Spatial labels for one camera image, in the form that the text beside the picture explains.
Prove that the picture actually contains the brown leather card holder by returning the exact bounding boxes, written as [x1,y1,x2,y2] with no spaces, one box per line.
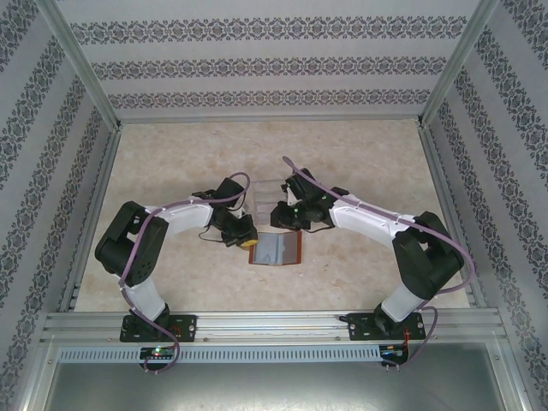
[247,231,303,267]

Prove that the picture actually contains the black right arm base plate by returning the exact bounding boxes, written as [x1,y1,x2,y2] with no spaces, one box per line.
[348,312,429,343]

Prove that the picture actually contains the grey metal front panel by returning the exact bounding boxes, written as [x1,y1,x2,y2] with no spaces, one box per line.
[16,342,530,411]

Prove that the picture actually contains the aluminium frame post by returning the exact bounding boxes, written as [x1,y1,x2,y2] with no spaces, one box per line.
[36,0,123,129]
[417,0,502,128]

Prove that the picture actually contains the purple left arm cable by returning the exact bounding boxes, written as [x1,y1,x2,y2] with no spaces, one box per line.
[118,172,252,372]

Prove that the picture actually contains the thin black left camera cable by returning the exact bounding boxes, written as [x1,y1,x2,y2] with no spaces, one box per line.
[199,226,235,248]

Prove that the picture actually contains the small circuit board green light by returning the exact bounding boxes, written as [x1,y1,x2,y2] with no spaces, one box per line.
[140,346,177,360]

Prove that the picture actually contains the aluminium side frame rail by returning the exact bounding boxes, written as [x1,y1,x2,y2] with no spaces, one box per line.
[418,126,487,308]
[57,126,125,313]

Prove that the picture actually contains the clear acrylic tiered card organizer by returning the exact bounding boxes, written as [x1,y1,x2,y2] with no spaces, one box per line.
[252,178,293,227]

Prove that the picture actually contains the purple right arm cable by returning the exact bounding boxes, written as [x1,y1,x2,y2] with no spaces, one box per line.
[282,156,474,370]

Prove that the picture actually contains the aluminium back crossbar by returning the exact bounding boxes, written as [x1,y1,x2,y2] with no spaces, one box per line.
[115,113,425,126]

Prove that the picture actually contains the aluminium mounting rail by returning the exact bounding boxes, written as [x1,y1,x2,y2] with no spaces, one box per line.
[42,311,502,343]

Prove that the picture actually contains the grey slotted cable duct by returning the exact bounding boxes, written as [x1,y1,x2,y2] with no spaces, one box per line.
[57,344,382,363]

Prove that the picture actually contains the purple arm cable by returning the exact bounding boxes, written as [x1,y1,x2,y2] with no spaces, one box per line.
[118,172,252,372]
[282,156,474,370]

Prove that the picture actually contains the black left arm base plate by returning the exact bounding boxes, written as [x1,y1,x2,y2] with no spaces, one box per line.
[121,314,198,343]

